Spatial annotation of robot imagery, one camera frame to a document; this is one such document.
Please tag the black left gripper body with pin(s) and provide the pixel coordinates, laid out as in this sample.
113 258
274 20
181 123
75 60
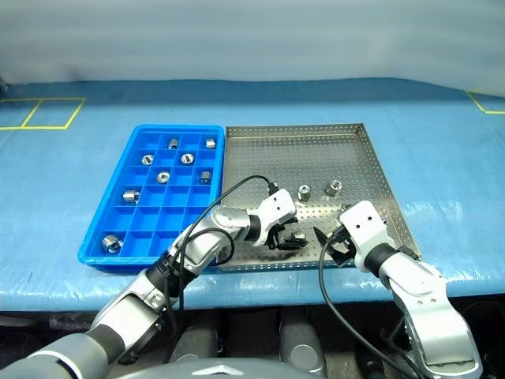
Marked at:
275 233

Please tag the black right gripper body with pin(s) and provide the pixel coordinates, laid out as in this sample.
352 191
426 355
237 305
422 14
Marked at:
341 244

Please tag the metal roller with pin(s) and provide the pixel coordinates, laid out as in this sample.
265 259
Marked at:
147 159
210 143
162 177
188 158
204 177
333 188
300 237
173 143
111 243
131 196
304 192

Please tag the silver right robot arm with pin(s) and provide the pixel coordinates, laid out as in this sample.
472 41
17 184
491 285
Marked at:
426 308

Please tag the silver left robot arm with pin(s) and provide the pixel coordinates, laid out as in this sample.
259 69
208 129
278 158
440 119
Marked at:
130 308

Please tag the perforated steel tray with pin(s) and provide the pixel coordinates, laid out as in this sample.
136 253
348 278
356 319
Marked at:
300 158

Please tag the blue compartment tray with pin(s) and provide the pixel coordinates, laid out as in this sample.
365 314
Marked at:
118 221

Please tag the grey rounded shape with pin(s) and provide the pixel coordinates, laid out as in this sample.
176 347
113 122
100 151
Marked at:
195 343
301 343

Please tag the silver robot torso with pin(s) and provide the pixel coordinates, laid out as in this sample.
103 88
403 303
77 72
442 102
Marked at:
221 371

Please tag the dark rounded shape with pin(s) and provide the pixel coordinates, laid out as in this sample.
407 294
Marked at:
487 320

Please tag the blue plastic table cover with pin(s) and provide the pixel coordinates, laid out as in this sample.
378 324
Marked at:
59 205

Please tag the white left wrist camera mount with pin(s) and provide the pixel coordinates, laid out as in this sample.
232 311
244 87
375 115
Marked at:
276 207

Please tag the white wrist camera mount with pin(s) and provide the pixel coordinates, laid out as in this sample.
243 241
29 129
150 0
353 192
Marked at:
365 225
276 207

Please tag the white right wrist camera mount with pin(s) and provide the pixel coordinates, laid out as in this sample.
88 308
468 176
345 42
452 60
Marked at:
365 225

